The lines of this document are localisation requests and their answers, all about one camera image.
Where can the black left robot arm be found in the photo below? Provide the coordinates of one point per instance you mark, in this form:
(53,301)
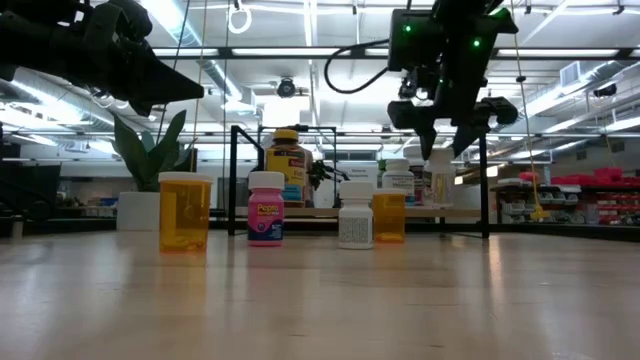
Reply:
(25,40)

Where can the pink Pepto bottle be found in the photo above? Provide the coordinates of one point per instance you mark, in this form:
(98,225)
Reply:
(265,215)

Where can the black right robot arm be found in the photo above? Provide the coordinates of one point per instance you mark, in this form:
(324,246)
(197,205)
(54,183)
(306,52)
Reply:
(415,40)

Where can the white melatonin bottle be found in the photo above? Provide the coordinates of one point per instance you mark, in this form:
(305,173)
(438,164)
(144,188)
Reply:
(398,177)

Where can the shelf with red bins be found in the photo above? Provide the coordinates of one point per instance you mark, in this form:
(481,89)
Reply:
(600,180)

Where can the potted snake plant white pot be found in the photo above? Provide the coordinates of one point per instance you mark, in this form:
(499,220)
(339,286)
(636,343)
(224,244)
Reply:
(150,165)

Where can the large amber vial white cap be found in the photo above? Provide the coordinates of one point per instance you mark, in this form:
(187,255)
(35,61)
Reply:
(185,215)

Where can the silver ventilation duct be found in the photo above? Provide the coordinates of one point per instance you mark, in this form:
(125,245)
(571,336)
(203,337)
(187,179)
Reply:
(575,95)

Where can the black aluminium table frame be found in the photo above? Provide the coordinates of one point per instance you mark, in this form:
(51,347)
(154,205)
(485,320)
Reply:
(575,231)

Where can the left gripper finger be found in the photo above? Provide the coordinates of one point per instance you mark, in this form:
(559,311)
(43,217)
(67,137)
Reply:
(160,85)

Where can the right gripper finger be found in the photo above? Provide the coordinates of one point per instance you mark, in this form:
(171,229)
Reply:
(464,139)
(428,142)

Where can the small amber vial white cap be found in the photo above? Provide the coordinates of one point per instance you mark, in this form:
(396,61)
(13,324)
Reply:
(389,220)

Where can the small all-white pill bottle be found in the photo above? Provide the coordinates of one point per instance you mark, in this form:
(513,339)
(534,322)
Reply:
(355,220)

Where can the black overhead camera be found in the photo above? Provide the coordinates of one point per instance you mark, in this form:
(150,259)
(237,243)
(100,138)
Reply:
(286,87)

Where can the fish oil bottle yellow cap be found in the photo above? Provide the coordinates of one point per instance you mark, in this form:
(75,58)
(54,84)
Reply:
(287,170)

